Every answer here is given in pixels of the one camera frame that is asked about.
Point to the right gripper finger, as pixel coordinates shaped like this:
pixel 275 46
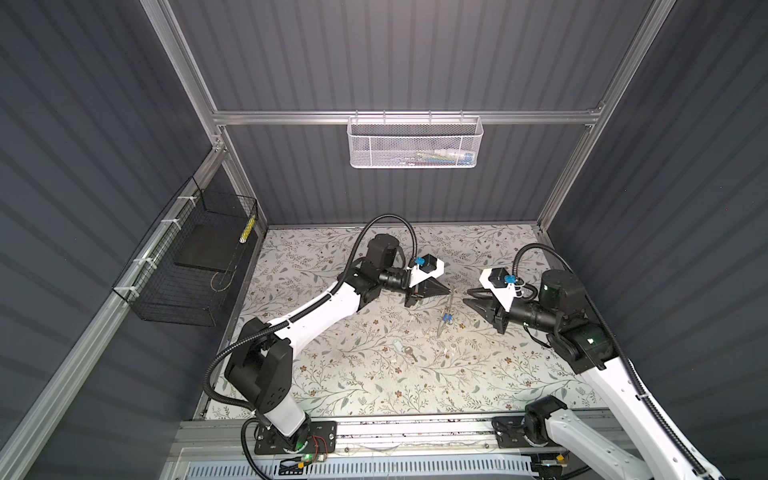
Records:
pixel 484 307
pixel 479 293

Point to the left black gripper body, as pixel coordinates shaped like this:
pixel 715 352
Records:
pixel 412 296

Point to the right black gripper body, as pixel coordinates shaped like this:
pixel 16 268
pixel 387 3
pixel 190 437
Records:
pixel 501 316

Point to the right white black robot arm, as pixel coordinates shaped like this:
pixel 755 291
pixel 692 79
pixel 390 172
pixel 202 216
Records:
pixel 576 333

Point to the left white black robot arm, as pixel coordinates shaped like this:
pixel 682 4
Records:
pixel 261 369

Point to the grey key on green tag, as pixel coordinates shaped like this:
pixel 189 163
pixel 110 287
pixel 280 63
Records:
pixel 408 351

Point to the white tube in basket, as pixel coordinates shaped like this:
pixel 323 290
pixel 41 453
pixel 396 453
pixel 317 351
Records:
pixel 456 156

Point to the white perforated vent strip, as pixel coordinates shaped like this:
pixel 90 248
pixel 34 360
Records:
pixel 458 466

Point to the yellow marker pen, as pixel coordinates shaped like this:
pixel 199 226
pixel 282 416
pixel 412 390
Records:
pixel 246 232

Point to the black foam pad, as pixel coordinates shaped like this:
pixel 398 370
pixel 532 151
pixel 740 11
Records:
pixel 209 248

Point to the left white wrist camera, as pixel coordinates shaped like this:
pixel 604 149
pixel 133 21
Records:
pixel 426 267

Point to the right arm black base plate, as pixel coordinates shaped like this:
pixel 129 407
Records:
pixel 521 432

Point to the white wire mesh basket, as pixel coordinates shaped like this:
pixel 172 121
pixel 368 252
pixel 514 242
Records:
pixel 408 142

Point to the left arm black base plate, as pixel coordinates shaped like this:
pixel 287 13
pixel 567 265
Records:
pixel 312 437

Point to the black wire basket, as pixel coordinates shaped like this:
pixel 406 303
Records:
pixel 190 271

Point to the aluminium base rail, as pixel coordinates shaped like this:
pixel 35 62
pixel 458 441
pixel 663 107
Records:
pixel 358 436

